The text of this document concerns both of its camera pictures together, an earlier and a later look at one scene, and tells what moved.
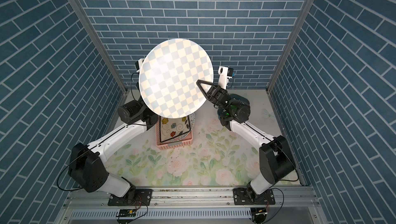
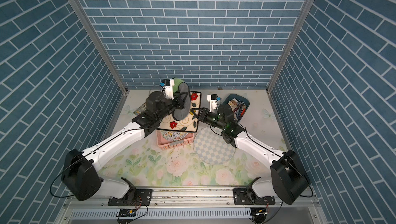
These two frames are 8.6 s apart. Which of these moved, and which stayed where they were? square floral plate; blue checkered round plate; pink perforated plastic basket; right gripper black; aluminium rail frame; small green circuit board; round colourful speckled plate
Moved: right gripper black; blue checkered round plate; round colourful speckled plate
Stayed: pink perforated plastic basket; aluminium rail frame; small green circuit board; square floral plate
